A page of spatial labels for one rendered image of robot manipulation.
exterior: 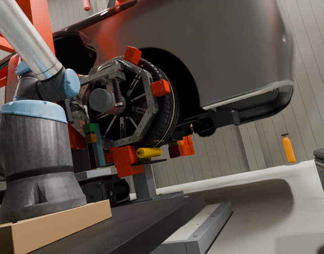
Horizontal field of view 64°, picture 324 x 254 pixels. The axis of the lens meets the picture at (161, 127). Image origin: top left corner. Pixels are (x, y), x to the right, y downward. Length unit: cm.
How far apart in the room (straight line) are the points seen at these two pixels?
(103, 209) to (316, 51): 538
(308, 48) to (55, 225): 551
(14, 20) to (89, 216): 55
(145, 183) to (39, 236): 119
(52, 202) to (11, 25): 49
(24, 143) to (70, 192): 15
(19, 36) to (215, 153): 502
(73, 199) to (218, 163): 504
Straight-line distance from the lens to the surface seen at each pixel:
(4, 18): 85
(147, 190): 168
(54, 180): 63
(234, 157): 551
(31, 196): 63
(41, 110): 67
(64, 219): 59
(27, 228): 54
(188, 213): 66
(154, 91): 149
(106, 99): 148
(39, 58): 87
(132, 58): 162
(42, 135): 65
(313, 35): 586
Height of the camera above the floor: 39
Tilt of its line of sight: 9 degrees up
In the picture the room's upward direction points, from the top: 12 degrees counter-clockwise
